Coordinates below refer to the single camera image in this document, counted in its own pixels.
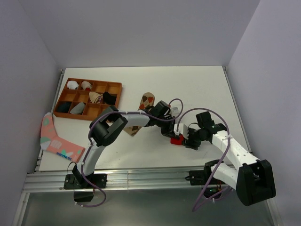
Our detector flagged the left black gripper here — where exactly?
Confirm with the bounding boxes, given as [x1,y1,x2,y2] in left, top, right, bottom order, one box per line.
[155,116,178,142]

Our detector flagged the brown argyle sock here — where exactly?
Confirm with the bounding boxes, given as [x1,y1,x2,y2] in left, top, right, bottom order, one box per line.
[124,92,155,137]

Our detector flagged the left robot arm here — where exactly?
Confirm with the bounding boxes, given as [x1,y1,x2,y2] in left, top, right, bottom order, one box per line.
[72,101,179,188]

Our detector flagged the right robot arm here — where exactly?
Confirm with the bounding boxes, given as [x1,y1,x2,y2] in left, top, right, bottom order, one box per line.
[174,112,276,206]

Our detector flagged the black rolled sock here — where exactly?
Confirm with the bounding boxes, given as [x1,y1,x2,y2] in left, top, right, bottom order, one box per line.
[103,92,117,105]

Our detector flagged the orange compartment tray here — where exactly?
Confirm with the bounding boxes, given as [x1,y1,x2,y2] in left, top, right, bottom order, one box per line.
[53,78,122,121]

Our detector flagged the grey rolled sock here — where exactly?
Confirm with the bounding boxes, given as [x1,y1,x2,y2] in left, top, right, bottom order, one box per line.
[70,102,85,114]

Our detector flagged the beige red rolled sock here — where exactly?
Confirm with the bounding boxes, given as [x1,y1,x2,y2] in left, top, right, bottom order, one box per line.
[81,81,92,91]

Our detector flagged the white rolled sock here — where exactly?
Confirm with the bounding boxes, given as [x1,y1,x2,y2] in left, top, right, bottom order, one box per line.
[66,81,79,90]

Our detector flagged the dark teal rolled sock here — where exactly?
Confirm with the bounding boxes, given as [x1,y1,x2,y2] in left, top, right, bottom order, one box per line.
[56,102,71,113]

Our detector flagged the pink patterned sock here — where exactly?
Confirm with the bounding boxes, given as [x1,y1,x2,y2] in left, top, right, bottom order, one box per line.
[40,113,85,163]

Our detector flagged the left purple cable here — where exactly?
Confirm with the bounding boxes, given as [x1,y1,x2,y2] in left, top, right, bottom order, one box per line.
[79,98,183,208]

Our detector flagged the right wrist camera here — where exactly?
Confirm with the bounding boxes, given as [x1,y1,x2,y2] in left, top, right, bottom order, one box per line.
[174,123,188,139]

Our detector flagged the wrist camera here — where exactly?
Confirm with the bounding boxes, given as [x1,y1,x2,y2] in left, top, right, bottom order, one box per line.
[170,106,180,116]
[174,123,188,139]

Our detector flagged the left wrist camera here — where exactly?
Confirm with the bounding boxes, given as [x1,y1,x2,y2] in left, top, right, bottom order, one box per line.
[170,106,180,116]

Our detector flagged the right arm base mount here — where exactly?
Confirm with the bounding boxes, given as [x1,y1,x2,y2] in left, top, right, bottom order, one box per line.
[185,170,225,198]

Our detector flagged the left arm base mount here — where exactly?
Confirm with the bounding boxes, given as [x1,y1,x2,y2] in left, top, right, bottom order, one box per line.
[63,174,107,203]

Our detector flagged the aluminium frame rail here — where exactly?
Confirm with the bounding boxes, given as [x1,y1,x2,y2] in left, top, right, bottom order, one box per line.
[22,166,203,193]

